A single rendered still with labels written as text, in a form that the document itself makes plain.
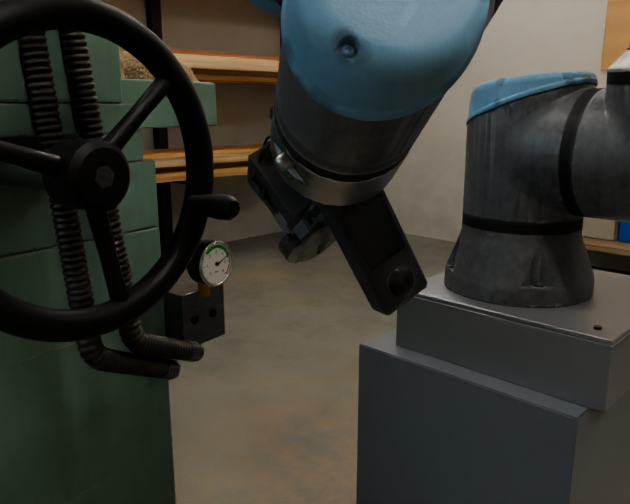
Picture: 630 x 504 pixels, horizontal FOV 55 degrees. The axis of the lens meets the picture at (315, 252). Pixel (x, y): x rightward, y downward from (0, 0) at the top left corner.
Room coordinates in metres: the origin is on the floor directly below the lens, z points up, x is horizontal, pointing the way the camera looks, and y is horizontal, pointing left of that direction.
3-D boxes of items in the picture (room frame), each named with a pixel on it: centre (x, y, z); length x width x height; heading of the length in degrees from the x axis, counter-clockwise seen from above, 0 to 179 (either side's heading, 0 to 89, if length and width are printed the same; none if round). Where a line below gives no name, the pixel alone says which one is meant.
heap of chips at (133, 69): (0.90, 0.23, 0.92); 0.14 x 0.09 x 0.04; 54
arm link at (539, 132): (0.78, -0.28, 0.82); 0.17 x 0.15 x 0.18; 43
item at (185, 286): (0.85, 0.20, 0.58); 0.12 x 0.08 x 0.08; 54
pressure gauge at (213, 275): (0.81, 0.15, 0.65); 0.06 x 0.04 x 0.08; 144
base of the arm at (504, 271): (0.79, -0.27, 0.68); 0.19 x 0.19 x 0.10
